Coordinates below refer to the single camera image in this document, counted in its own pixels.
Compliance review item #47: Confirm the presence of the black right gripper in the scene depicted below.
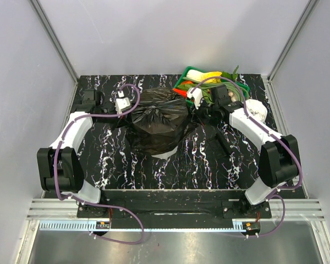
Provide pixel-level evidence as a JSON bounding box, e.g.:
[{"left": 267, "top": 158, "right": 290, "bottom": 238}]
[{"left": 191, "top": 98, "right": 218, "bottom": 127}]

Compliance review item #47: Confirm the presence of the black trash bag roll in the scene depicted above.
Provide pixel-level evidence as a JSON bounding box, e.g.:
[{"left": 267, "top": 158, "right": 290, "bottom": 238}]
[{"left": 208, "top": 132, "right": 233, "bottom": 157}]

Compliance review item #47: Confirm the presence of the white faceted trash bin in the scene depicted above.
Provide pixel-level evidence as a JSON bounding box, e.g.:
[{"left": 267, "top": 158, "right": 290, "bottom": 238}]
[{"left": 152, "top": 146, "right": 178, "bottom": 160}]

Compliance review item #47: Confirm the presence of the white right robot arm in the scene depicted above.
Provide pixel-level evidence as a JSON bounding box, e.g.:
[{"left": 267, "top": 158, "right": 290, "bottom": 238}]
[{"left": 186, "top": 84, "right": 303, "bottom": 218}]

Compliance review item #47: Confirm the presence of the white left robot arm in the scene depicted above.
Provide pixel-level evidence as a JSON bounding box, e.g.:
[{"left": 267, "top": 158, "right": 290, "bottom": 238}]
[{"left": 37, "top": 90, "right": 131, "bottom": 217}]

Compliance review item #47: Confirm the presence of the green plastic vegetable tray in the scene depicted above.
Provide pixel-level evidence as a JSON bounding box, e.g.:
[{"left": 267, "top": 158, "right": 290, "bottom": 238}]
[{"left": 174, "top": 66, "right": 250, "bottom": 102}]

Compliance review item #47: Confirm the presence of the white and yellow cabbage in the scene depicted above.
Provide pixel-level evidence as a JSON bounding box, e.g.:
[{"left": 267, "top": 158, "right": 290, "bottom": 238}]
[{"left": 186, "top": 69, "right": 222, "bottom": 84}]

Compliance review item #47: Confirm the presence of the crumpled white paper ball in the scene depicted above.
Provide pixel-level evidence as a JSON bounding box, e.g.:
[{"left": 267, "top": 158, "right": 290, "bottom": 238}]
[{"left": 246, "top": 98, "right": 268, "bottom": 123}]

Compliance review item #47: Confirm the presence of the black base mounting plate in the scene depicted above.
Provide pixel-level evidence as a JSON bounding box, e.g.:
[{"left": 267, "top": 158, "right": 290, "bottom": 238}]
[{"left": 71, "top": 190, "right": 270, "bottom": 218}]

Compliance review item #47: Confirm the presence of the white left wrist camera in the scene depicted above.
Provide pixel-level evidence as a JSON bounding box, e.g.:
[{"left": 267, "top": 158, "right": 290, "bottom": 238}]
[{"left": 115, "top": 91, "right": 131, "bottom": 114}]

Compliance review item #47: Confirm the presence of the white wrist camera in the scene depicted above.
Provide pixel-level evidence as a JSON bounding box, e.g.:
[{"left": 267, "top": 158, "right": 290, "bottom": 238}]
[
  {"left": 115, "top": 91, "right": 131, "bottom": 114},
  {"left": 186, "top": 87, "right": 203, "bottom": 109}
]

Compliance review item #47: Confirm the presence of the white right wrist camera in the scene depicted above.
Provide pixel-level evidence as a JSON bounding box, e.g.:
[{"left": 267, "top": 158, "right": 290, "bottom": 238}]
[{"left": 186, "top": 87, "right": 203, "bottom": 109}]

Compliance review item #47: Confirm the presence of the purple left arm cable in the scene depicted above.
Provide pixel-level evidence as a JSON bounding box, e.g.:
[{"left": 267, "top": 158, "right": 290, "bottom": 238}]
[{"left": 53, "top": 84, "right": 146, "bottom": 245}]

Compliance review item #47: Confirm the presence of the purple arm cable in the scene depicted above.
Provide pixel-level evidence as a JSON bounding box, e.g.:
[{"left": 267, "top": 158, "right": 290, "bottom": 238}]
[
  {"left": 53, "top": 84, "right": 146, "bottom": 245},
  {"left": 191, "top": 76, "right": 304, "bottom": 238}
]

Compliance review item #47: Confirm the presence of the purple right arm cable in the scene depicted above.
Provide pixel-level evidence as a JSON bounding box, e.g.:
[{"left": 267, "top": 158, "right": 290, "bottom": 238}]
[{"left": 191, "top": 76, "right": 304, "bottom": 238}]

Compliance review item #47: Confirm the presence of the aluminium rail with slots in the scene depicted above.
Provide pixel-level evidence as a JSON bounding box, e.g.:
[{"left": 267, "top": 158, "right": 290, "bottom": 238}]
[{"left": 27, "top": 199, "right": 325, "bottom": 233}]

